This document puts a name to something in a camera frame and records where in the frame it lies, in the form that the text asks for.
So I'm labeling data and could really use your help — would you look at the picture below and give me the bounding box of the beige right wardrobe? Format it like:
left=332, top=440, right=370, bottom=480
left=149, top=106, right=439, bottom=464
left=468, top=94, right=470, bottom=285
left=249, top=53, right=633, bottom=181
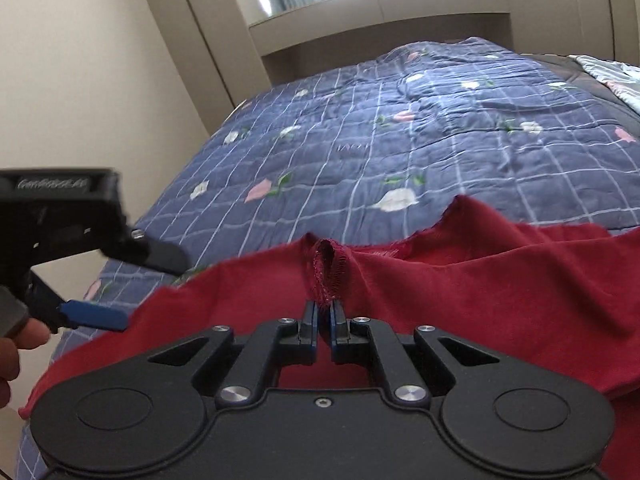
left=577, top=0, right=639, bottom=65

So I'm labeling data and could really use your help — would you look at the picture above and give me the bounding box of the dark red long-sleeve sweater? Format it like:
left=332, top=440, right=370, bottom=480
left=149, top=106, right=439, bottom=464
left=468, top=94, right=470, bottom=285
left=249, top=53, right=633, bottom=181
left=30, top=195, right=639, bottom=479

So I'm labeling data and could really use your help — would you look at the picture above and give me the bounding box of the person's left hand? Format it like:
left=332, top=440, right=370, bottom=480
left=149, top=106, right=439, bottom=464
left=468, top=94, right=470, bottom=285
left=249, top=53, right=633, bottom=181
left=0, top=318, right=51, bottom=408

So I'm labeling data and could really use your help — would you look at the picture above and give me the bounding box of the grey bed mattress sheet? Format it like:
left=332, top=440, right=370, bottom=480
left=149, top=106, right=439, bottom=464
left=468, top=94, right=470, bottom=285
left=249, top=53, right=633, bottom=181
left=525, top=53, right=639, bottom=120

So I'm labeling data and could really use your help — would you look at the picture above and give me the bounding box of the light blue striped cloth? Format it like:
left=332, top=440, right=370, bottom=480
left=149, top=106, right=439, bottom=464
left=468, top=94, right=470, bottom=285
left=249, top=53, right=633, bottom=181
left=572, top=55, right=640, bottom=114

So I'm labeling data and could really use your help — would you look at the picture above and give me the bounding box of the blue plaid floral quilt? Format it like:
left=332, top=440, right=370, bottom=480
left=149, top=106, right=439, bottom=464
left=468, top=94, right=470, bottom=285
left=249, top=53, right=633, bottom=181
left=16, top=38, right=639, bottom=479

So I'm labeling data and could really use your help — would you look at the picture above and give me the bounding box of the beige left wardrobe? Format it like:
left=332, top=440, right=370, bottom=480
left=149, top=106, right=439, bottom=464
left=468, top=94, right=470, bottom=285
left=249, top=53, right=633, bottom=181
left=146, top=0, right=271, bottom=133

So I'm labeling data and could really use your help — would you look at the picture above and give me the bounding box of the beige window bench cabinet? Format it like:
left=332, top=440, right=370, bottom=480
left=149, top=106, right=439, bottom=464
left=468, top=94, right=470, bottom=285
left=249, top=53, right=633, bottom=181
left=250, top=0, right=582, bottom=84

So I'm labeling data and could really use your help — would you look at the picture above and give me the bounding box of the beige wardrobe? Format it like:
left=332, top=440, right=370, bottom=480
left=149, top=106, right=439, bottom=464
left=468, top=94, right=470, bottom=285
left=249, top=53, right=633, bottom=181
left=577, top=0, right=639, bottom=65
left=146, top=0, right=271, bottom=133

